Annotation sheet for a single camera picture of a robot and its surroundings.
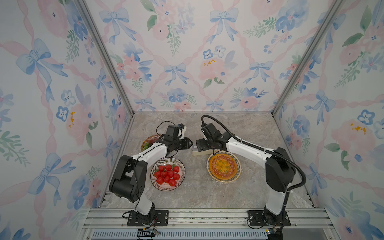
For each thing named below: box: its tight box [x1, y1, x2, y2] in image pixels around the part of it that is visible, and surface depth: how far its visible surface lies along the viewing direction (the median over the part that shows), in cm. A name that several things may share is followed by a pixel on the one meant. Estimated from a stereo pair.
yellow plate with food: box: [206, 151, 242, 183], surface depth 90 cm
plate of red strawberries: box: [150, 157, 186, 192], surface depth 87 cm
